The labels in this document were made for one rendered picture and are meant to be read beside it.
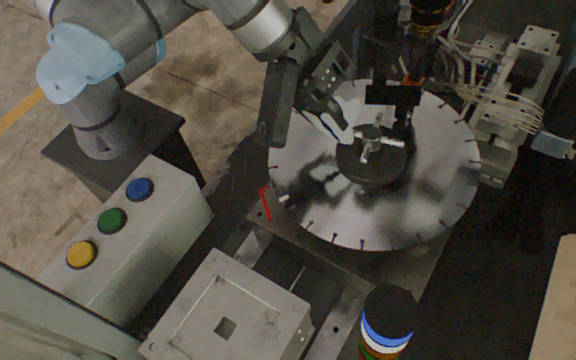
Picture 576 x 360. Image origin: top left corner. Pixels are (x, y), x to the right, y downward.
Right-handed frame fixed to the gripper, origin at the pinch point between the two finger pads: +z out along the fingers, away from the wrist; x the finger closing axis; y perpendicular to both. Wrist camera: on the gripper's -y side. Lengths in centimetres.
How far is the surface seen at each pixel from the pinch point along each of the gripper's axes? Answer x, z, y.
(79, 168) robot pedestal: 59, -12, -27
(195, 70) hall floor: 164, 31, 42
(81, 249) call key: 24.6, -13.1, -36.1
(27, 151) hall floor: 186, 0, -37
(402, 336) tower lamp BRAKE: -28.8, -8.3, -21.3
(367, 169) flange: -3.0, 4.5, -1.5
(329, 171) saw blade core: 1.7, 2.4, -4.4
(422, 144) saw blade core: -5.6, 9.3, 7.4
